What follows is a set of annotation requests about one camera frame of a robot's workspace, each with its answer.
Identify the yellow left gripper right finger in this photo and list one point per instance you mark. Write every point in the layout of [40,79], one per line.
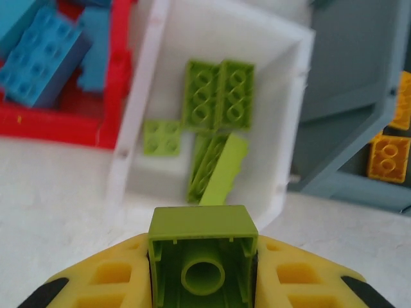
[305,276]

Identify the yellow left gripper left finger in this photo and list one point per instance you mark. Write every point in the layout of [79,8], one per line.
[106,276]

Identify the small green lego brick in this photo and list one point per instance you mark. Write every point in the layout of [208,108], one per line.
[202,256]
[162,138]

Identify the yellow lego brick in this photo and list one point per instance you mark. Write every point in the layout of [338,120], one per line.
[403,102]
[387,157]

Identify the red plastic bin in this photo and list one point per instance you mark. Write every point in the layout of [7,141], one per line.
[109,128]

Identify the white plastic bin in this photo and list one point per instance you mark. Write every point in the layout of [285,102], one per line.
[282,96]

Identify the grey plastic bin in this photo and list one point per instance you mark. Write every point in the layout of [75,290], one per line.
[346,64]

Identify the blue lego brick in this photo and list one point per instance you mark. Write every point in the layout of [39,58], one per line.
[38,64]
[96,54]

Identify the light blue curved lego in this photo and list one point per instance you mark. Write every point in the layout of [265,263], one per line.
[13,29]

